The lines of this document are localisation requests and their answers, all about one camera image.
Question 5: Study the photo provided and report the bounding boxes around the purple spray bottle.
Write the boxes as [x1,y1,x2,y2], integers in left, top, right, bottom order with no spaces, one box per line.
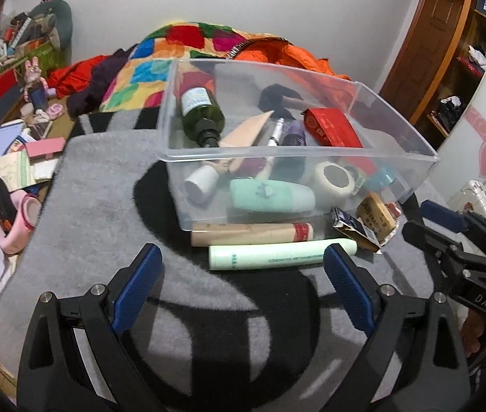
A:
[276,121,306,182]

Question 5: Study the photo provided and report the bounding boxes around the clear plastic storage bin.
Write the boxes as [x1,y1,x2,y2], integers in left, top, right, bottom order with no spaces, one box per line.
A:
[158,59,439,231]

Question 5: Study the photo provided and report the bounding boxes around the pink bunny toy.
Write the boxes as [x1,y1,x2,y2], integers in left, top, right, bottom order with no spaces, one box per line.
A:
[23,57,57,112]

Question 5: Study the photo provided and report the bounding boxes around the green cardboard box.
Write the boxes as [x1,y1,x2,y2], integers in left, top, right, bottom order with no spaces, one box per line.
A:
[0,40,71,79]

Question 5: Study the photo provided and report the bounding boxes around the dark green labelled bottle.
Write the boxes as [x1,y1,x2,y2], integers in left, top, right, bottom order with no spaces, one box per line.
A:
[180,87,225,148]

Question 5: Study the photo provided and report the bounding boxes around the beige cosmetic tube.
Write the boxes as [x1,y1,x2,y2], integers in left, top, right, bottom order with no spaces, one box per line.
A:
[184,110,274,204]

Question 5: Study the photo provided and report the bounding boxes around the red garment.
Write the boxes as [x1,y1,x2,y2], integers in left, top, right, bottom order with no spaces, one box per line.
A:
[46,55,107,99]

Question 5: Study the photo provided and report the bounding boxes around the white pen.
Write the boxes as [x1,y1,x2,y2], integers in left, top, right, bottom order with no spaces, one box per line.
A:
[255,118,285,180]

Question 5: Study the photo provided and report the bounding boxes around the blue staples box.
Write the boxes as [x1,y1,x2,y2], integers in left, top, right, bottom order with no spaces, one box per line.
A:
[331,206,381,253]

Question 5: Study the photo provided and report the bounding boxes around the pink card box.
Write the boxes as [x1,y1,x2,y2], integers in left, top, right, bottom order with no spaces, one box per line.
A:
[25,137,66,159]

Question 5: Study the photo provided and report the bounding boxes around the orange down jacket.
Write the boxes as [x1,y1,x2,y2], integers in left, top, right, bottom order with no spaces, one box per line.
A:
[231,37,351,81]

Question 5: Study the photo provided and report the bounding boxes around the colourful patchwork quilt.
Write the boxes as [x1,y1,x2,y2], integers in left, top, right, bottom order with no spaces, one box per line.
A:
[99,22,268,112]

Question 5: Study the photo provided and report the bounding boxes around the wooden shelf unit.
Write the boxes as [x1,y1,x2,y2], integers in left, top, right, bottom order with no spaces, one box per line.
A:
[421,0,486,148]

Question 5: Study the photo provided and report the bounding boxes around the beige tube red cap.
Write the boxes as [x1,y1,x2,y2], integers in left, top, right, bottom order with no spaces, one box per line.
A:
[190,222,314,248]

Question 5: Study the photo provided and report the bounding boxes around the mint green bottle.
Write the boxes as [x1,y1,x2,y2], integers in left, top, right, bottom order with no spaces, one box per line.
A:
[229,179,316,213]

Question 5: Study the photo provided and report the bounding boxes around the pink headphones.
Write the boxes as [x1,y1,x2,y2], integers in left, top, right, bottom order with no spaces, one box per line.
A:
[0,179,42,256]

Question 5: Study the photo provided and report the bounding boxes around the wooden door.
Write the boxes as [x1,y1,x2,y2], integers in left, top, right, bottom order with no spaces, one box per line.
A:
[381,0,472,124]

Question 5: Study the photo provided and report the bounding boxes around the pale green tube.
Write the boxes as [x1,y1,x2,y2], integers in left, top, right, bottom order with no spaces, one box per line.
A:
[209,238,358,271]

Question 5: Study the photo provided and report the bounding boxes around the teal tape roll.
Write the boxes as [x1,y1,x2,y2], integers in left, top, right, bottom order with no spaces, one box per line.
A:
[363,165,397,194]

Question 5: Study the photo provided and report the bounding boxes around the white bandage roll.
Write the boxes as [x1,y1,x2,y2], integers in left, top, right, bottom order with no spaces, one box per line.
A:
[312,162,356,202]

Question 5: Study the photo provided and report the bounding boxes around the grey neck pillow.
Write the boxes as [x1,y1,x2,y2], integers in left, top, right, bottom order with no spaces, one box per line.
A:
[28,0,73,51]

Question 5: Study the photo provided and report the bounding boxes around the red foil pouch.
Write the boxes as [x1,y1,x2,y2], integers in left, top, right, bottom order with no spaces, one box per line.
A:
[303,108,363,149]

